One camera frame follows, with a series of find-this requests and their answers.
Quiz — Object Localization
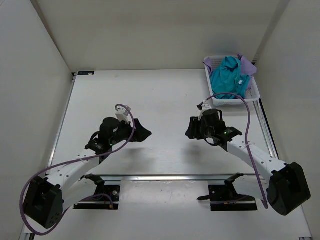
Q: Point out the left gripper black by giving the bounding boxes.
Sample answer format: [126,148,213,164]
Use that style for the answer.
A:
[109,118,151,146]

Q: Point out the lavender t shirt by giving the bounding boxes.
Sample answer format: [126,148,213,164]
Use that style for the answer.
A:
[203,54,258,90]

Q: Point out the white plastic basket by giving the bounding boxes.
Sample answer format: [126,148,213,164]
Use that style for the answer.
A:
[203,55,260,107]

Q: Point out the blue label sticker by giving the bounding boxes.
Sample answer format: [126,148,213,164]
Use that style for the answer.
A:
[77,71,95,76]

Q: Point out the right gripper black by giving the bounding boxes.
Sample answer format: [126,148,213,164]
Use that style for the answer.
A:
[186,117,215,141]

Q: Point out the teal t shirt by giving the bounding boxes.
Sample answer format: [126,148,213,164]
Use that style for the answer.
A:
[210,56,251,100]

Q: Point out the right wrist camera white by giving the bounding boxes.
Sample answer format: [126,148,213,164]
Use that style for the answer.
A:
[197,99,212,111]

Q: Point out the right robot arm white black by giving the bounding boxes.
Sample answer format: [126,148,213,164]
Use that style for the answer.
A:
[185,109,311,216]

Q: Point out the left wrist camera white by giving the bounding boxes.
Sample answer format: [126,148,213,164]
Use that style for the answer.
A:
[115,104,131,124]

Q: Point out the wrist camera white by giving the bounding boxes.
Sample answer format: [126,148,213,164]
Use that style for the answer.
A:
[197,99,212,111]
[115,104,131,124]

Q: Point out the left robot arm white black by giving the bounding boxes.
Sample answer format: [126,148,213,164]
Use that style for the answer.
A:
[20,117,152,229]

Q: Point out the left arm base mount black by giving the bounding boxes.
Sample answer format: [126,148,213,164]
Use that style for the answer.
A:
[73,174,121,211]

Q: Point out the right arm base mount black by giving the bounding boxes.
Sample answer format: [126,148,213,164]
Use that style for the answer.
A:
[197,173,258,212]

